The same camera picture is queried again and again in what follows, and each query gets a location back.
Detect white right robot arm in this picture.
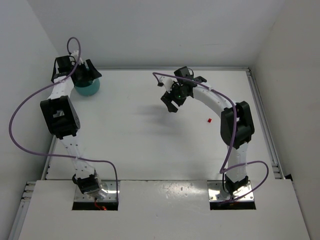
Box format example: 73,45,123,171
153,66,255,195

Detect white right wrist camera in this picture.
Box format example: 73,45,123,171
158,76,175,93

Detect white front cover board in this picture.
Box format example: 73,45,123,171
19,180,309,240

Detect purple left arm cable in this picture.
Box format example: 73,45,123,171
8,37,119,202

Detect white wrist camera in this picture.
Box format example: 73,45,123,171
69,50,84,65
158,76,175,93

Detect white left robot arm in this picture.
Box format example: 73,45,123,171
40,53,102,199

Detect teal divided round container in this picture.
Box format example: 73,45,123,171
74,78,101,97

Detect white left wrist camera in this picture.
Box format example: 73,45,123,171
69,50,84,65

